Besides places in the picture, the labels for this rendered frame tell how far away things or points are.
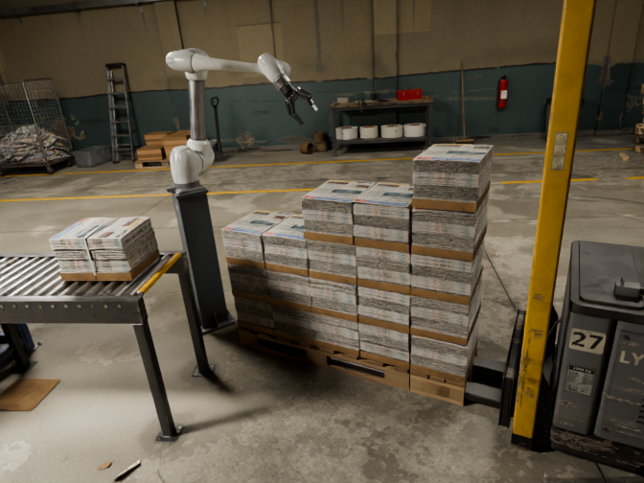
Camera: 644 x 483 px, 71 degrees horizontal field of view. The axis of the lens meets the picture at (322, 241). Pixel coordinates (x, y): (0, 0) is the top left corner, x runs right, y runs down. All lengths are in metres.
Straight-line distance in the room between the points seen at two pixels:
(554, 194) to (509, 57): 7.54
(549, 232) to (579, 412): 0.83
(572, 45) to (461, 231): 0.84
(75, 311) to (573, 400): 2.21
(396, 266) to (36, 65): 9.84
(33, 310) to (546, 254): 2.22
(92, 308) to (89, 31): 8.64
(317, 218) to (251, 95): 7.11
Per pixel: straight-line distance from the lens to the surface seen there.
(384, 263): 2.27
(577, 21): 1.73
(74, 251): 2.44
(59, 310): 2.40
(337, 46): 9.00
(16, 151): 10.28
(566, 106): 1.74
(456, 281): 2.20
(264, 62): 2.67
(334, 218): 2.30
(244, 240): 2.66
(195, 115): 3.07
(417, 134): 8.45
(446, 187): 2.05
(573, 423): 2.34
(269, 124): 9.30
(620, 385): 2.20
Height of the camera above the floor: 1.74
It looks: 23 degrees down
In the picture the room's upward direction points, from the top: 4 degrees counter-clockwise
